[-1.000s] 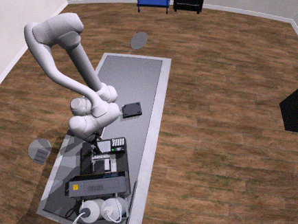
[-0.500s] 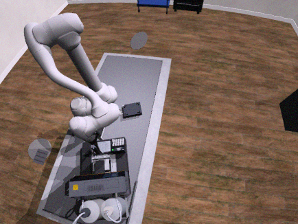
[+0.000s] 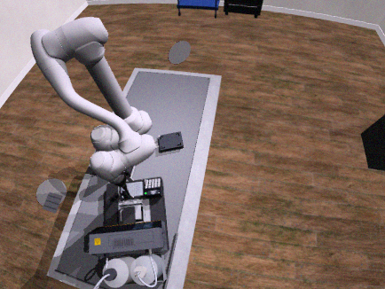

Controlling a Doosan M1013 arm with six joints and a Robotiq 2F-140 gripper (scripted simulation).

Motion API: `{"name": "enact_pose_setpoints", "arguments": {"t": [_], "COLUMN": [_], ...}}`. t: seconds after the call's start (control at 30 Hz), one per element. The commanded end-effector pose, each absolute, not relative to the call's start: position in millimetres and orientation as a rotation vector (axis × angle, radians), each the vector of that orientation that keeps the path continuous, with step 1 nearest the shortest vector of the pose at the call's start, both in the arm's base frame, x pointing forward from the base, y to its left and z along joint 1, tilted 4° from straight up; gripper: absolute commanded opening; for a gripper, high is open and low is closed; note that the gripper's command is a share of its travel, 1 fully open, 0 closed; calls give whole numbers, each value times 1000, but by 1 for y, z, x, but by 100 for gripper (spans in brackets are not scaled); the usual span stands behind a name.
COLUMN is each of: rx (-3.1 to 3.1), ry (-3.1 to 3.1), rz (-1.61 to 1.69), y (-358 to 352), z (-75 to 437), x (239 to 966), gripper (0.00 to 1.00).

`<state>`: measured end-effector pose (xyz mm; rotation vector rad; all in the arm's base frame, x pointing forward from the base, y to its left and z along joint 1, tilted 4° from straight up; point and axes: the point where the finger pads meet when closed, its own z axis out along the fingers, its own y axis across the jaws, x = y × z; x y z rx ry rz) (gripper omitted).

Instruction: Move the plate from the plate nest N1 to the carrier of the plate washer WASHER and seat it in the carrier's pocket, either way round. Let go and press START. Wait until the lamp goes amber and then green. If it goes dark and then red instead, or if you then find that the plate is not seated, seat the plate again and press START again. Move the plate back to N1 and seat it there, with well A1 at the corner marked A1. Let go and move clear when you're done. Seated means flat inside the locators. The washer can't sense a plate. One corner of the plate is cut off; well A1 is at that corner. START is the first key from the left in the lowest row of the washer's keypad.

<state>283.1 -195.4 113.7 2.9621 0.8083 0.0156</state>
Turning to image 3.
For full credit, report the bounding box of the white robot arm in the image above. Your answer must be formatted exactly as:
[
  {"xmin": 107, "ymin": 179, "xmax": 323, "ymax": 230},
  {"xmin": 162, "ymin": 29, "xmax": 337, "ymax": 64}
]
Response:
[{"xmin": 30, "ymin": 17, "xmax": 156, "ymax": 184}]

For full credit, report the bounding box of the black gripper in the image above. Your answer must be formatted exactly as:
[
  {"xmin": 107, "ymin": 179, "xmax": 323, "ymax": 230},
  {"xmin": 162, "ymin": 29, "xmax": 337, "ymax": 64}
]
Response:
[{"xmin": 115, "ymin": 170, "xmax": 134, "ymax": 199}]

